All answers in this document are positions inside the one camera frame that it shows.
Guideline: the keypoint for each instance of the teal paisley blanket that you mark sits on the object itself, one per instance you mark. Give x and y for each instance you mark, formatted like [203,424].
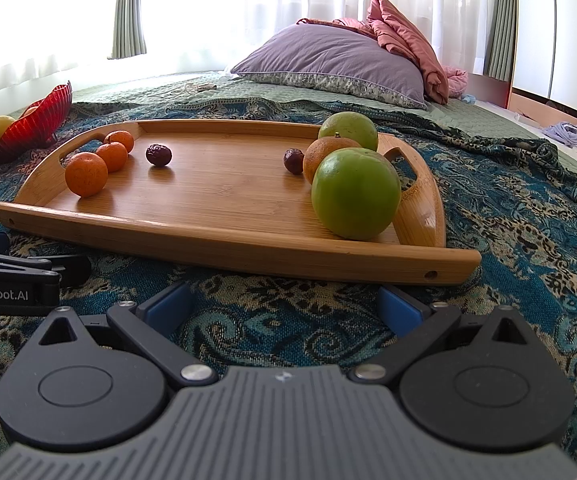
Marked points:
[508,240]

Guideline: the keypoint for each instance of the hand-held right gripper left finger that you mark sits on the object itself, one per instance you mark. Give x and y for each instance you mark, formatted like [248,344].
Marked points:
[166,305]

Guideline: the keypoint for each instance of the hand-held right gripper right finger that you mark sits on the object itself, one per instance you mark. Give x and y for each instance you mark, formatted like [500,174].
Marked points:
[398,307]

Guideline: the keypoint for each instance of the red glass bowl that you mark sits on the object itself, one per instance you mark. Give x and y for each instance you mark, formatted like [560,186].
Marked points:
[38,122]

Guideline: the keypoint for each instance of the pink quilt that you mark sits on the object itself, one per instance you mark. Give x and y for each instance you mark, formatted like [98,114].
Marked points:
[408,35]

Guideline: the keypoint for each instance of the orange fruit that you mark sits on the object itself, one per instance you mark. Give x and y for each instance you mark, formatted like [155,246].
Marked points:
[30,109]

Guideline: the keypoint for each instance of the green round fruit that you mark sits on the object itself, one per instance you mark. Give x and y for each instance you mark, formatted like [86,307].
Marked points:
[348,127]
[356,195]

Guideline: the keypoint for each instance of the grey-green curtain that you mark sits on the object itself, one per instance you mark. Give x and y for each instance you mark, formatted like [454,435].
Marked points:
[501,20]
[128,10]

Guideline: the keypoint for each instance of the large orange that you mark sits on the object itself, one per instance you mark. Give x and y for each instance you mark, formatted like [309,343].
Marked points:
[321,157]

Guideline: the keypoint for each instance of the purple pillow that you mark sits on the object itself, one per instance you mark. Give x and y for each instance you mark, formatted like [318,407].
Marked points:
[328,60]

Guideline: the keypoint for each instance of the small orange mandarin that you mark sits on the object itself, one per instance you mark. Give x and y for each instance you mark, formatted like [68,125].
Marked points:
[112,156]
[120,140]
[86,174]

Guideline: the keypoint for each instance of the lilac cloth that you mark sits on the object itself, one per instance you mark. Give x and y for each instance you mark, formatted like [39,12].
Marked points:
[566,133]

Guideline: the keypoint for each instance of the green quilted bedspread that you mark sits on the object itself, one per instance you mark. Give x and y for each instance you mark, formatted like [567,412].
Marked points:
[288,97]

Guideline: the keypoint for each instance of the white sheer curtain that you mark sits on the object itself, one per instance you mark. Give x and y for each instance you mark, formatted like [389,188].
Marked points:
[293,5]

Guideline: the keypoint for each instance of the dark red jujube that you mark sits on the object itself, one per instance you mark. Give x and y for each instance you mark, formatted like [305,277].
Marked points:
[292,161]
[158,154]

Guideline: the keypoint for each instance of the red-brown wooden board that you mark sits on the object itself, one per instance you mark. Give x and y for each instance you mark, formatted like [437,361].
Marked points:
[488,91]

